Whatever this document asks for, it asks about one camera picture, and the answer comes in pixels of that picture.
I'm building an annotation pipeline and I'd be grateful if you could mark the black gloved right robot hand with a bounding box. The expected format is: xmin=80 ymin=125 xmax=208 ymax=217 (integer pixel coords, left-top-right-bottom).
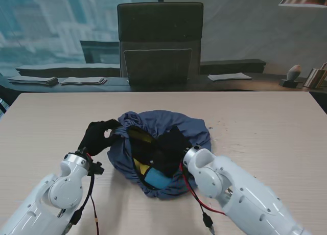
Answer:
xmin=150 ymin=126 xmax=193 ymax=177

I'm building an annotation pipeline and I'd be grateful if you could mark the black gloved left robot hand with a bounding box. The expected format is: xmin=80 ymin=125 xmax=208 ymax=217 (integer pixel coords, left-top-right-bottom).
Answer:
xmin=77 ymin=119 xmax=123 ymax=157

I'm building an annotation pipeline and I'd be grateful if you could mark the yellow black blue backpack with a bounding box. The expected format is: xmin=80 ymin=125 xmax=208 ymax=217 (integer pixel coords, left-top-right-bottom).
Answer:
xmin=126 ymin=126 xmax=180 ymax=190

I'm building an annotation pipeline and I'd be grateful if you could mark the navy blue rain cover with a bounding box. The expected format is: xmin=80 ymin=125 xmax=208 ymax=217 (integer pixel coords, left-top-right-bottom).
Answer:
xmin=106 ymin=110 xmax=213 ymax=200

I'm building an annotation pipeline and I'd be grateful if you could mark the printed office backdrop banner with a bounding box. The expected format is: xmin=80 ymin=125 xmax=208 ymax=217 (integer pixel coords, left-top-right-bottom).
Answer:
xmin=0 ymin=0 xmax=327 ymax=94

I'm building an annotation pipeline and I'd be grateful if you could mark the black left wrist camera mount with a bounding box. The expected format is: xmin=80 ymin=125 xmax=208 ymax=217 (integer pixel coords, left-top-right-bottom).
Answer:
xmin=88 ymin=161 xmax=105 ymax=176

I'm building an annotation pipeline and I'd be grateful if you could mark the red right arm wire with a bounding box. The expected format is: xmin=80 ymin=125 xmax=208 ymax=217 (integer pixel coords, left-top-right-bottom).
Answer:
xmin=179 ymin=163 xmax=227 ymax=217

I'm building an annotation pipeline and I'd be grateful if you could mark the red arm wire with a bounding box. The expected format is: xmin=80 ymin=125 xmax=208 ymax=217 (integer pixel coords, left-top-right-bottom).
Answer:
xmin=86 ymin=153 xmax=101 ymax=235
xmin=179 ymin=163 xmax=227 ymax=217

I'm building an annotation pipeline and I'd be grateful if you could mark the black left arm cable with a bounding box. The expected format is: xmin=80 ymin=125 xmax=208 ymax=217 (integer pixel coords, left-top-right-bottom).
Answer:
xmin=57 ymin=174 xmax=96 ymax=233

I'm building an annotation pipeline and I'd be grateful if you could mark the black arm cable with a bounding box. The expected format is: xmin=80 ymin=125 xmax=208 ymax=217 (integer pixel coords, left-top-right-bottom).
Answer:
xmin=57 ymin=174 xmax=96 ymax=233
xmin=189 ymin=183 xmax=216 ymax=233

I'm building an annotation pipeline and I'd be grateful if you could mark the red left arm wire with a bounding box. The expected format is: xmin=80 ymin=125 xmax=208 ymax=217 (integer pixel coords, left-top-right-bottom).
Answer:
xmin=86 ymin=153 xmax=101 ymax=235

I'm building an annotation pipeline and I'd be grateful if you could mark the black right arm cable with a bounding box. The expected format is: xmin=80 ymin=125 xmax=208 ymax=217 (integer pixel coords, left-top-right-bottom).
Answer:
xmin=189 ymin=183 xmax=216 ymax=233

